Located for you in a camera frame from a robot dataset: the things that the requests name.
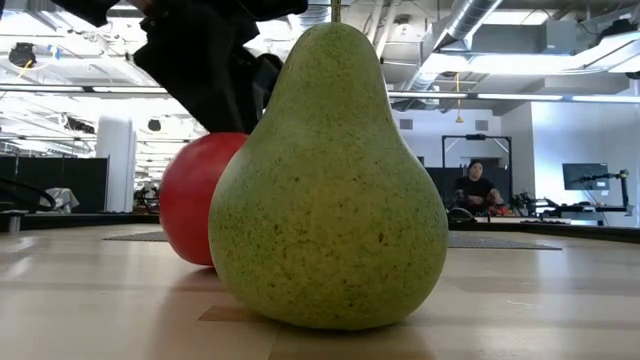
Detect green yellow pear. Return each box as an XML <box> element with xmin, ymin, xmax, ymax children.
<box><xmin>208</xmin><ymin>0</ymin><xmax>450</xmax><ymax>332</ymax></box>

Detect white pillar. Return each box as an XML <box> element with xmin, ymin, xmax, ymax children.
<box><xmin>95</xmin><ymin>118</ymin><xmax>137</xmax><ymax>214</ymax></box>

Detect black cable loop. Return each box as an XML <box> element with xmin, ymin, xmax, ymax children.
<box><xmin>0</xmin><ymin>177</ymin><xmax>57</xmax><ymax>214</ymax></box>

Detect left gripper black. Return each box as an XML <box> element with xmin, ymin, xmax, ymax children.
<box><xmin>132</xmin><ymin>0</ymin><xmax>309</xmax><ymax>135</ymax></box>

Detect dark monitor screen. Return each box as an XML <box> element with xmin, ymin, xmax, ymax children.
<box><xmin>562</xmin><ymin>162</ymin><xmax>610</xmax><ymax>192</ymax></box>

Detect black partition wall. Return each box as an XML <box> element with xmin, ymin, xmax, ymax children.
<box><xmin>0</xmin><ymin>155</ymin><xmax>110</xmax><ymax>215</ymax></box>

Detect person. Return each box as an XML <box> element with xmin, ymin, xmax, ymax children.
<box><xmin>453</xmin><ymin>158</ymin><xmax>504</xmax><ymax>217</ymax></box>

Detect black ceiling device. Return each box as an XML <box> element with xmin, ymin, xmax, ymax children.
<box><xmin>8</xmin><ymin>42</ymin><xmax>39</xmax><ymax>70</ymax></box>

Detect black metal frame stand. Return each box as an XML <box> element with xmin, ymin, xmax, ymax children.
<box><xmin>441</xmin><ymin>133</ymin><xmax>513</xmax><ymax>201</ymax></box>

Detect silver ceiling duct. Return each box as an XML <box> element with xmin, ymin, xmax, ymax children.
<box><xmin>399</xmin><ymin>0</ymin><xmax>504</xmax><ymax>96</ymax></box>

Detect grey cloth bundle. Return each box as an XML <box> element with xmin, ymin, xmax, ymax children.
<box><xmin>38</xmin><ymin>187</ymin><xmax>80</xmax><ymax>214</ymax></box>

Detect yellow hanging cord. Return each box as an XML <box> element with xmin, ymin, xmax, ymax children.
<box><xmin>453</xmin><ymin>72</ymin><xmax>464</xmax><ymax>124</ymax></box>

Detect red apple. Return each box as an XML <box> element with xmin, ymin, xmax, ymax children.
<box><xmin>158</xmin><ymin>131</ymin><xmax>250</xmax><ymax>267</ymax></box>

